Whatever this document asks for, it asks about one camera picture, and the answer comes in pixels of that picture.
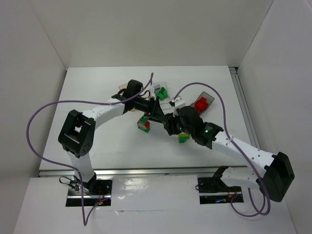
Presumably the red lego brick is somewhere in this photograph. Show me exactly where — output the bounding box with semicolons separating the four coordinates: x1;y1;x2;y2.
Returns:
194;97;209;114

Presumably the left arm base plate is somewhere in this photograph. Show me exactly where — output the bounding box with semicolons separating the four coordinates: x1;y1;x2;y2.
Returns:
59;176;113;207

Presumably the orange transparent container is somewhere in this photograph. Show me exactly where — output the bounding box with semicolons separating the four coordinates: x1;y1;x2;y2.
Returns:
121;80;142;114

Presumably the clear transparent container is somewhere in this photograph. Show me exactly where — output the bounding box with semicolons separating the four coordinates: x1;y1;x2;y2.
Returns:
150;81;171;110

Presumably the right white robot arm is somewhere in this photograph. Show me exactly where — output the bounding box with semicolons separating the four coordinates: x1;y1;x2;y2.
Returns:
164;106;295;202

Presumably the aluminium front rail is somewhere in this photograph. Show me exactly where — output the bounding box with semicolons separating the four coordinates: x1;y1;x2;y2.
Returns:
39;167;219;177

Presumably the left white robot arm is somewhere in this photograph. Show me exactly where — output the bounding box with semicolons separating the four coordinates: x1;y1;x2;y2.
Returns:
58;79;166;192

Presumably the aluminium side rail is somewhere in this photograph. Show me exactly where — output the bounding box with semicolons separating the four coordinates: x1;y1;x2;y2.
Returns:
229;67;260;148

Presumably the yellow green red lego stack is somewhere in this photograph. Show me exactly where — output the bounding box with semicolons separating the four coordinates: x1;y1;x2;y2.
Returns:
178;133;191;143

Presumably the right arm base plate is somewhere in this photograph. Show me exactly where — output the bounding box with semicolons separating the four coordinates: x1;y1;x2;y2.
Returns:
195;166;244;205

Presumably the grey transparent container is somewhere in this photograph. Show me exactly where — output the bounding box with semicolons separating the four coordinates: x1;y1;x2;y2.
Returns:
190;91;215;116

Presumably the dark green lego cube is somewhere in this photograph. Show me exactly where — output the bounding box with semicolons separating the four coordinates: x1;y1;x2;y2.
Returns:
157;87;168;97

